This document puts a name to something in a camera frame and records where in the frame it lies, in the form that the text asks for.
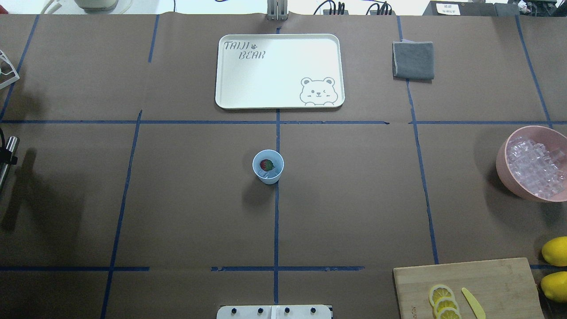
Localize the clear cup rack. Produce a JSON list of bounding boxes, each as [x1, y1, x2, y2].
[[0, 50, 20, 89]]

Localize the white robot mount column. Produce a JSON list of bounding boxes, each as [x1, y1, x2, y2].
[[216, 304, 334, 319]]

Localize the aluminium frame post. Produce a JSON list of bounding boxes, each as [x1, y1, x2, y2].
[[267, 0, 289, 21]]

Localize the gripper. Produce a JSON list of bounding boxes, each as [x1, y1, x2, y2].
[[0, 129, 18, 165]]

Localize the light blue cup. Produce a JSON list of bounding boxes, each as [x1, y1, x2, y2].
[[252, 149, 285, 184]]

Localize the black box with label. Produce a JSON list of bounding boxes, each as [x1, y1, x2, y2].
[[423, 0, 520, 17]]

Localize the cream bear tray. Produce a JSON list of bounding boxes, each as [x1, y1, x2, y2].
[[215, 34, 346, 110]]

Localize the yellow lemon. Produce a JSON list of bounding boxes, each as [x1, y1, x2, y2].
[[541, 236, 567, 267], [540, 271, 567, 303]]

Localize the red strawberry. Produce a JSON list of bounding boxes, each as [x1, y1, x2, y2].
[[259, 158, 275, 171]]

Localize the wooden cutting board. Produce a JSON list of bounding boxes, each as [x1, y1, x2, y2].
[[393, 258, 544, 319]]

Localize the lemon slices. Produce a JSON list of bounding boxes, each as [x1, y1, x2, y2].
[[428, 284, 462, 319]]

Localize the yellow plastic knife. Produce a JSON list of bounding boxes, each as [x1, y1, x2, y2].
[[461, 287, 487, 319]]

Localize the steel muddler black handle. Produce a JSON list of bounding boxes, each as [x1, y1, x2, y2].
[[0, 136, 19, 192]]

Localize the pink bowl of ice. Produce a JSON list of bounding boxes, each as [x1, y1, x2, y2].
[[496, 125, 567, 202]]

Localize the grey folded cloth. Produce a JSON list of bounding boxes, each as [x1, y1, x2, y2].
[[392, 39, 435, 81]]

